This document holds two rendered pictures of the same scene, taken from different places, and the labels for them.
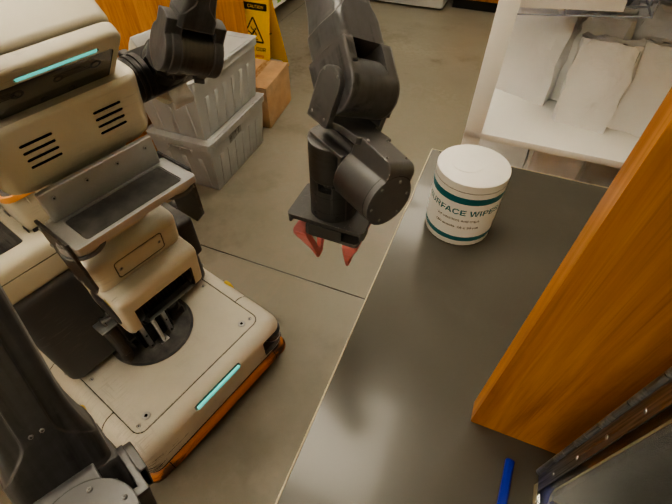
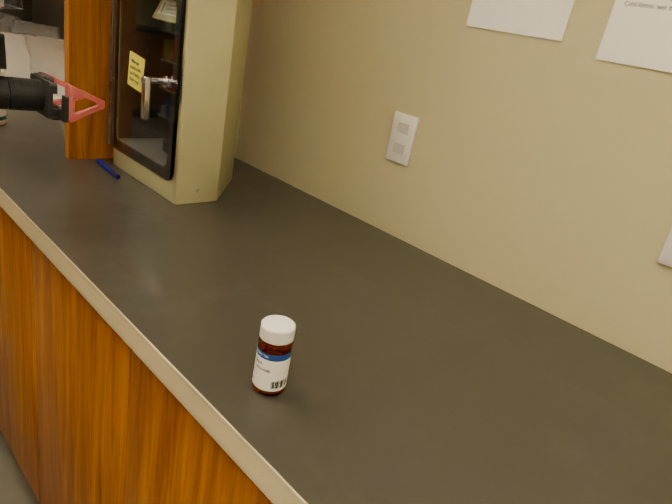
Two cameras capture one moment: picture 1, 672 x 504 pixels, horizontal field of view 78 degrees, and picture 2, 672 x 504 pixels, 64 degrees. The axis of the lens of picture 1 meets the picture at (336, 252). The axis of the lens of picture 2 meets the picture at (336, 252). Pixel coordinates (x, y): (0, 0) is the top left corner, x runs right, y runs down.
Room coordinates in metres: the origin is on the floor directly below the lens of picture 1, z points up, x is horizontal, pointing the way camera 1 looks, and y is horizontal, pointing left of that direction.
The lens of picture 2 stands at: (-0.89, 0.83, 1.37)
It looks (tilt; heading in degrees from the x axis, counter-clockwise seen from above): 22 degrees down; 289
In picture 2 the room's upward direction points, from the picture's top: 11 degrees clockwise
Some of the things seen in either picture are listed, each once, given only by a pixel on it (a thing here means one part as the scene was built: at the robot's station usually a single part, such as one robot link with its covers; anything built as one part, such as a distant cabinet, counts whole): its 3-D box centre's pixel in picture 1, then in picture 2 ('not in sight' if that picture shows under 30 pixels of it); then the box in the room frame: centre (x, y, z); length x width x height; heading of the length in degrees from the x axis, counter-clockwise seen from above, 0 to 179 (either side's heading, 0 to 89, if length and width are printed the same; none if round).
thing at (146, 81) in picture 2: not in sight; (153, 97); (-0.10, -0.12, 1.17); 0.05 x 0.03 x 0.10; 67
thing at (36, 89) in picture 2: not in sight; (28, 94); (0.00, 0.10, 1.16); 0.10 x 0.07 x 0.07; 158
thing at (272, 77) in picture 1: (259, 92); not in sight; (2.74, 0.53, 0.14); 0.41 x 0.32 x 0.28; 164
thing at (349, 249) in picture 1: (340, 237); not in sight; (0.39, -0.01, 1.13); 0.07 x 0.07 x 0.09; 68
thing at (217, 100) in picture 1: (200, 82); not in sight; (2.15, 0.72, 0.49); 0.60 x 0.42 x 0.33; 158
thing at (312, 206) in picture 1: (333, 195); not in sight; (0.39, 0.00, 1.20); 0.10 x 0.07 x 0.07; 68
